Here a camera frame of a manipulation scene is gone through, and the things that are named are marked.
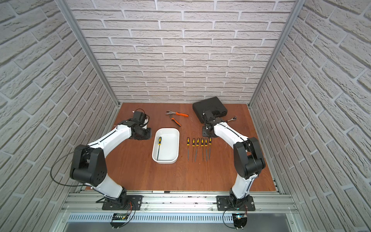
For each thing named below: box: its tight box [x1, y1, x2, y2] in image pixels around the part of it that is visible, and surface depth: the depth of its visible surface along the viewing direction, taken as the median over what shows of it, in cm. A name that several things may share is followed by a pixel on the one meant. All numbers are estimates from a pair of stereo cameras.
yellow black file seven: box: [186, 137, 190, 162], surface depth 97 cm
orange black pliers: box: [165, 110, 189, 128], surface depth 113 cm
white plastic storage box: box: [151, 127, 181, 165], surface depth 96 cm
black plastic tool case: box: [192, 96, 228, 123], surface depth 116 cm
